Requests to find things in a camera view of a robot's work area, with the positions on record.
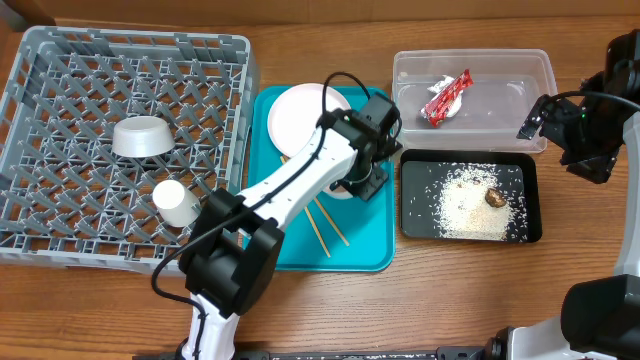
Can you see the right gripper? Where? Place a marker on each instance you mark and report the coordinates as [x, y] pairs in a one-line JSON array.
[[545, 118]]

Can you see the brown food chunk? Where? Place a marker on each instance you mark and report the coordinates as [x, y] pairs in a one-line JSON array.
[[495, 198]]

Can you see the large white plate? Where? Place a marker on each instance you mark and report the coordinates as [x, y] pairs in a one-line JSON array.
[[293, 116]]

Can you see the grey dishwasher rack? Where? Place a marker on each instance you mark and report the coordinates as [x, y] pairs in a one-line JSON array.
[[66, 199]]

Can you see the clear plastic bin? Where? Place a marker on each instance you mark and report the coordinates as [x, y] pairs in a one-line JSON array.
[[507, 83]]

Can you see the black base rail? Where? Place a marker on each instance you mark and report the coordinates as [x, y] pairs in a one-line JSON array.
[[442, 353]]

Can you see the pink small bowl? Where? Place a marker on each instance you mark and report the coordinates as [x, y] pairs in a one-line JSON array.
[[339, 193]]

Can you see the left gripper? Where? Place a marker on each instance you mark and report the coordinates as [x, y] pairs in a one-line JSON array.
[[369, 188]]

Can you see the teal plastic tray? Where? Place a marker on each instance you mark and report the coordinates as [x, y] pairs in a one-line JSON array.
[[370, 227]]

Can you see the black waste tray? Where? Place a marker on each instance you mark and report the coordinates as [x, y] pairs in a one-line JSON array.
[[525, 162]]

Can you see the white paper cup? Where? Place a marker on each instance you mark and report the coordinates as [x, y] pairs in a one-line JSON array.
[[175, 203]]

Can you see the red snack wrapper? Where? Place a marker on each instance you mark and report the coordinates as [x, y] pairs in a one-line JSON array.
[[436, 109]]

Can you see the grey bowl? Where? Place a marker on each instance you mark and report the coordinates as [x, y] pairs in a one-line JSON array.
[[141, 137]]

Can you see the pile of rice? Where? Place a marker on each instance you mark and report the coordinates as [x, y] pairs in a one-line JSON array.
[[446, 200]]

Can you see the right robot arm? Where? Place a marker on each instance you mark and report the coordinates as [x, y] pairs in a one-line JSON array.
[[599, 319]]

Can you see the wooden chopstick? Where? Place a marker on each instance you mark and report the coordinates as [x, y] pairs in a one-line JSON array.
[[311, 220], [332, 222]]

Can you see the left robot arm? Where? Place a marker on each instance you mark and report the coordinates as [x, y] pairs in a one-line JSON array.
[[235, 244]]

